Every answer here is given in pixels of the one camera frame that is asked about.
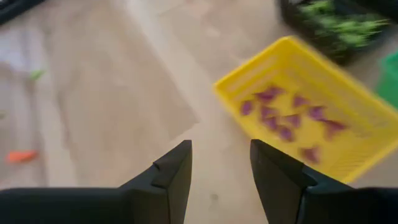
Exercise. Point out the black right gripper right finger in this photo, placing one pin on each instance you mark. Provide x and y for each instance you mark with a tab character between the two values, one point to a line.
326	207

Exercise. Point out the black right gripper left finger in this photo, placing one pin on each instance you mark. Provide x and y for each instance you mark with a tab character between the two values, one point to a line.
93	207

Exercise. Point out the orange plastic pumpkin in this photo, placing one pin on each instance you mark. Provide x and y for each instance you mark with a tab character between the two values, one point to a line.
21	156

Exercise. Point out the green plastic mesh basket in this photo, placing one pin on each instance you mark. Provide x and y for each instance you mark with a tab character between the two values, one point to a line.
390	81

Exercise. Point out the yellow plastic mesh basket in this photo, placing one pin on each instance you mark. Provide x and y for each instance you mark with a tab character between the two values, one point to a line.
295	68

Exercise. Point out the black plastic mesh basket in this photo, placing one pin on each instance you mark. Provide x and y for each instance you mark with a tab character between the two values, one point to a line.
292	25

